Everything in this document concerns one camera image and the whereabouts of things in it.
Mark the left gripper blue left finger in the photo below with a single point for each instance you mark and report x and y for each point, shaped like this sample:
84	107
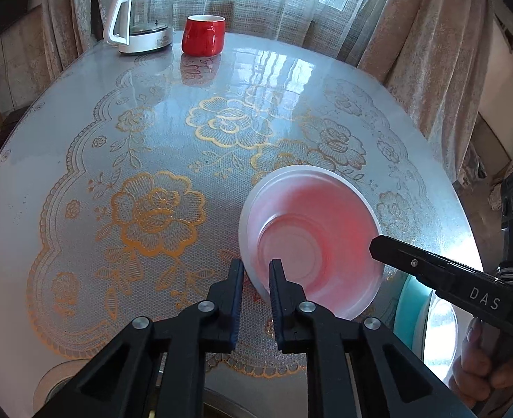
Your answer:
226	295

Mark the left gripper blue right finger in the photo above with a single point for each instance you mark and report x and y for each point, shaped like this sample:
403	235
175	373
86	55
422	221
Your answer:
290	333

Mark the white floral porcelain plate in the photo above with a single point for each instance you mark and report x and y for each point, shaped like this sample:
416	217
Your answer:
440	337

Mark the red plastic bowl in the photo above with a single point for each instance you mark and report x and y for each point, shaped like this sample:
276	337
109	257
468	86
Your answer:
320	227

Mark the person's right hand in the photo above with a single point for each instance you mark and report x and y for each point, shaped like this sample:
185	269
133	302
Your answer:
474	379

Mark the grey patterned curtain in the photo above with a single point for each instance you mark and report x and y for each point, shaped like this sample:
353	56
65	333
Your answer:
432	56

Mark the red ceramic mug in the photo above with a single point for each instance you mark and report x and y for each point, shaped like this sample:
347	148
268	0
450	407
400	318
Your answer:
203	35

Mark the glass electric kettle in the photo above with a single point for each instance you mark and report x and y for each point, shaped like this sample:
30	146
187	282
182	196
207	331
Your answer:
139	26

